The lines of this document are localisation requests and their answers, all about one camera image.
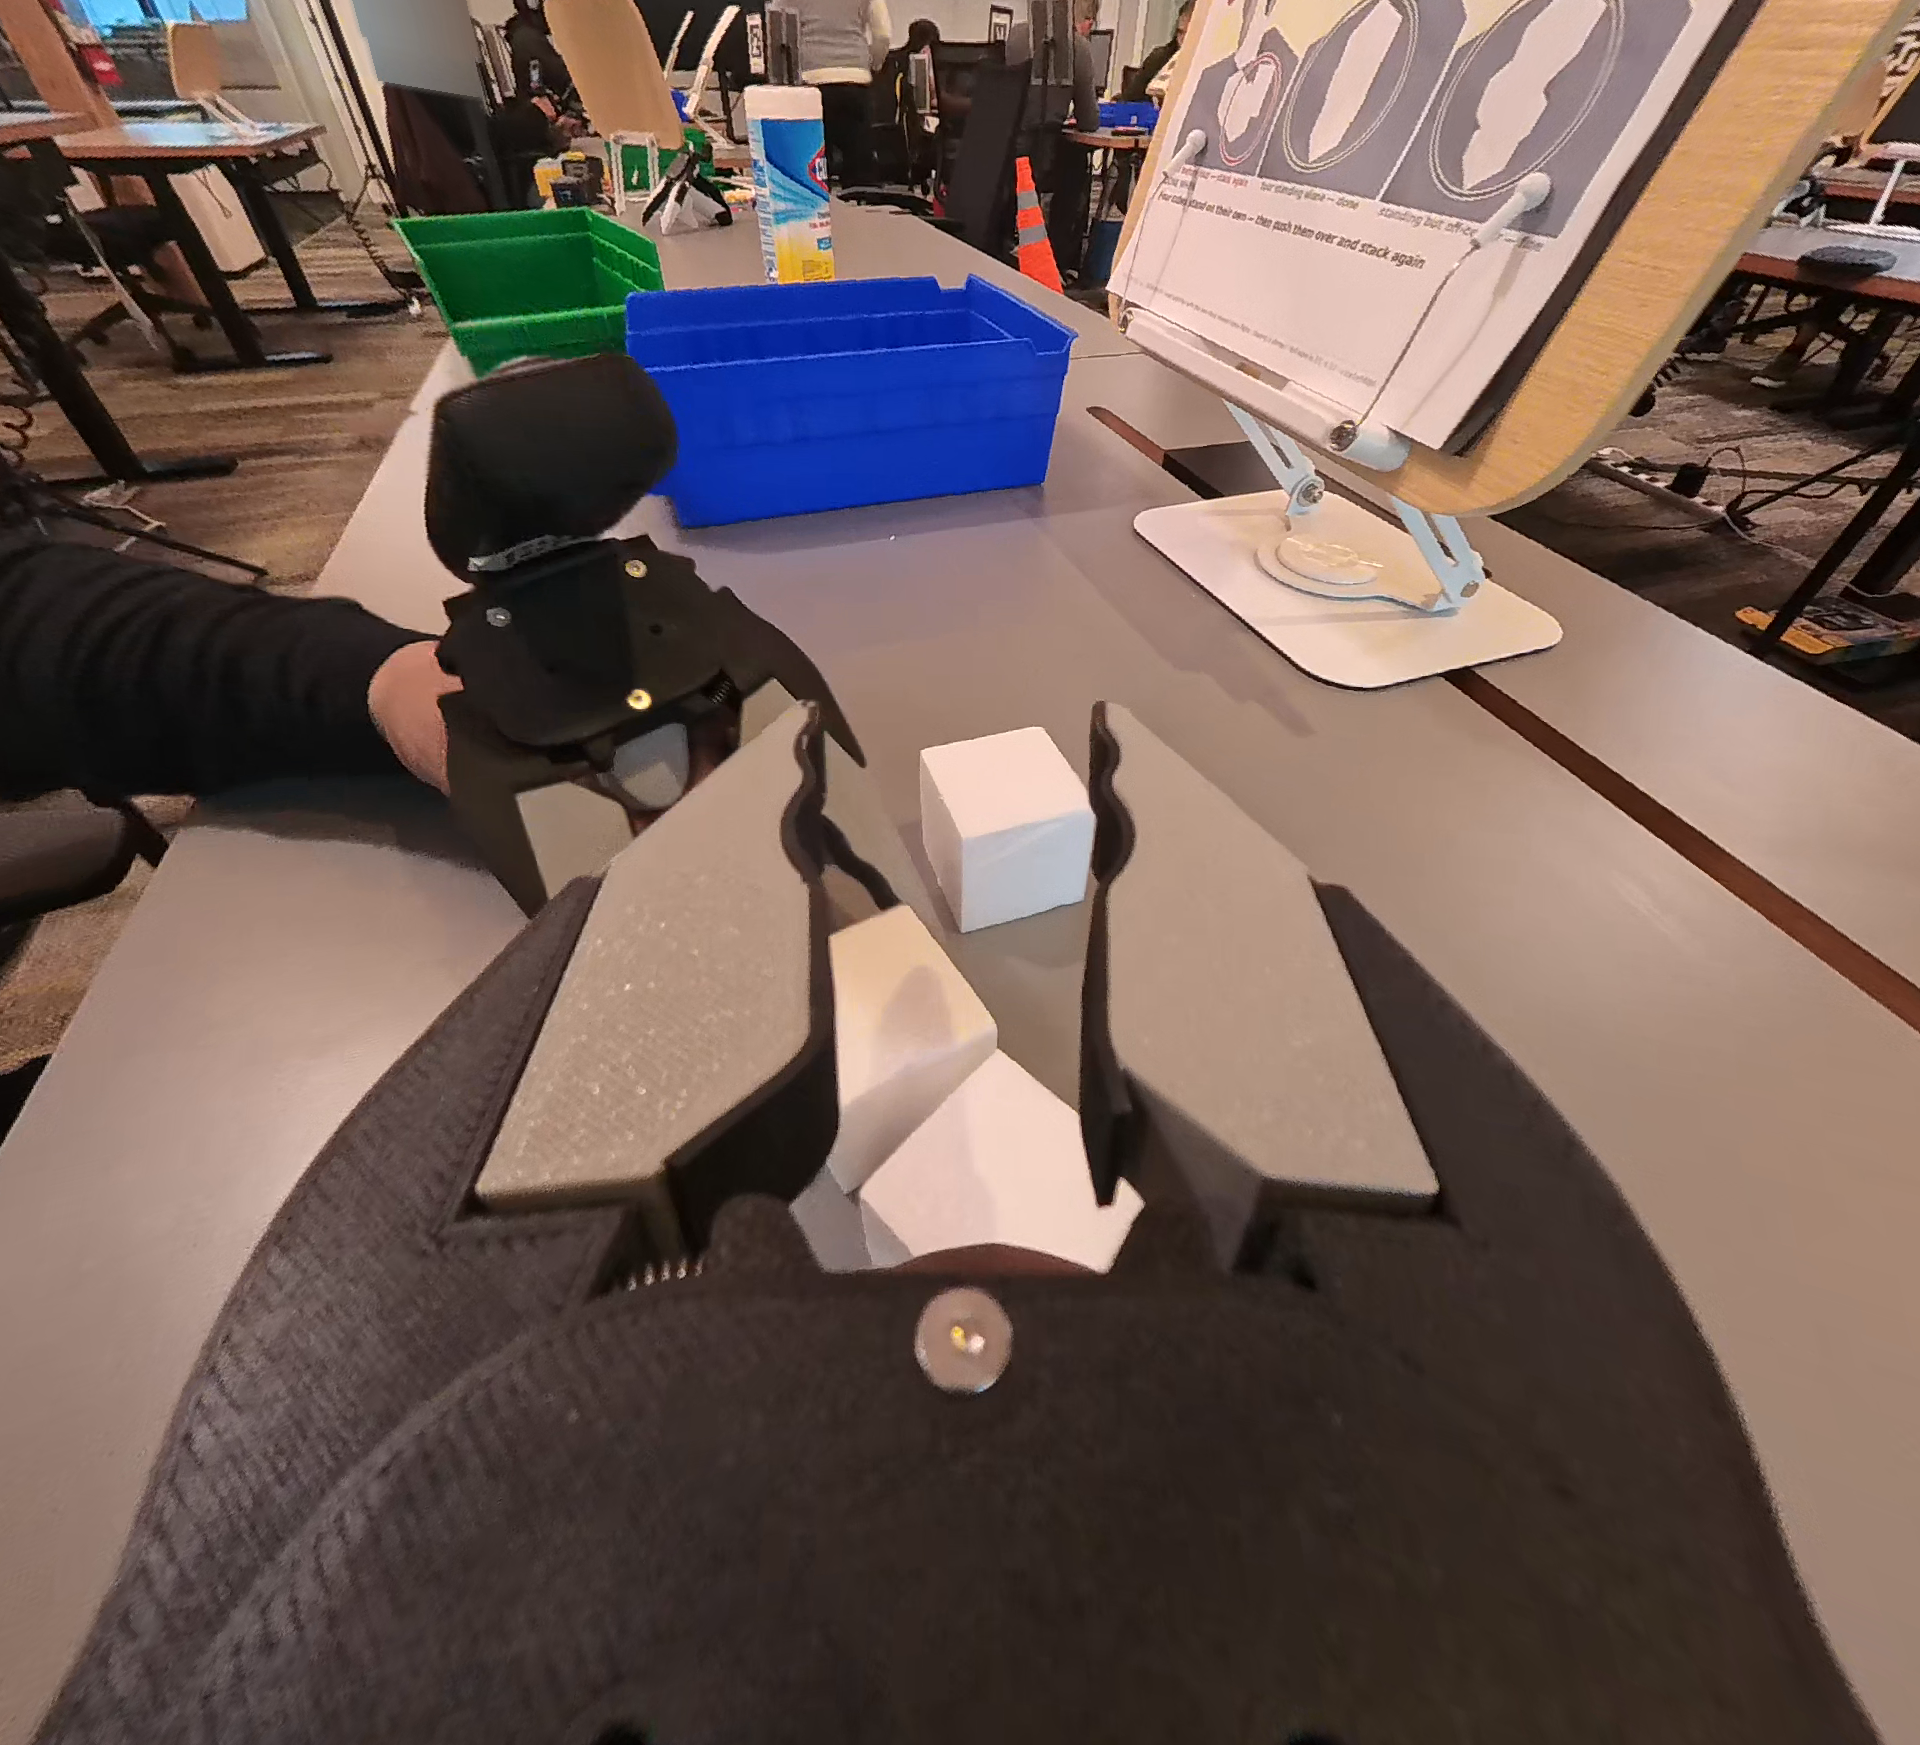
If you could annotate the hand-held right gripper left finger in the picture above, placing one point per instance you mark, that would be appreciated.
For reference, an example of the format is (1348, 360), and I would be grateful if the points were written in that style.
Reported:
(659, 1025)

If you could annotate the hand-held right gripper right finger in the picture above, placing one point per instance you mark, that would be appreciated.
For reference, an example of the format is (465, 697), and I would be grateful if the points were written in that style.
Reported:
(1261, 1025)

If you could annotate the person's left forearm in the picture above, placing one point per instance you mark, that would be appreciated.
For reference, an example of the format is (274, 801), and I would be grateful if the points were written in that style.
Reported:
(179, 666)

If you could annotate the person's left hand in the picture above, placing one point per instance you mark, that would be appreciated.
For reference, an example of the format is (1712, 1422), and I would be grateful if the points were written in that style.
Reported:
(408, 711)

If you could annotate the blue plastic bin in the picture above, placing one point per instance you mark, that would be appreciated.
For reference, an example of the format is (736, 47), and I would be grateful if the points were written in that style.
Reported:
(841, 425)

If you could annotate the green plastic bin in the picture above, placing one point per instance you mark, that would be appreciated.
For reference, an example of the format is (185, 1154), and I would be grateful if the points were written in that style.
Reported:
(512, 276)

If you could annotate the wooden book stand white base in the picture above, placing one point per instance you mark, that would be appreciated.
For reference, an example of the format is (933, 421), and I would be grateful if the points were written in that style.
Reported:
(1349, 641)

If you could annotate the wipes canister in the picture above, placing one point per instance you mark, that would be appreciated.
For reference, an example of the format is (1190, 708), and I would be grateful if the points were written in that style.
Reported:
(789, 200)

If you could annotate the wooden desk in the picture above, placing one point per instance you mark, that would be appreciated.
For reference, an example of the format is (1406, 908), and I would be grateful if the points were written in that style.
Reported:
(1831, 282)
(196, 140)

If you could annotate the orange traffic cone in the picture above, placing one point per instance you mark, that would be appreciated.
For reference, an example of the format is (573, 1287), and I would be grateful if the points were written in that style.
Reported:
(1037, 246)

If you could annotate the white power strip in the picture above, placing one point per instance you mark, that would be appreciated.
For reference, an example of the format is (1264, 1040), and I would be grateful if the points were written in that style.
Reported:
(1651, 473)

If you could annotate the printed instruction sheet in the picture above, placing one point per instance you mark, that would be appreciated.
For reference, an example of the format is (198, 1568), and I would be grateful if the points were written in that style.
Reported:
(1500, 51)

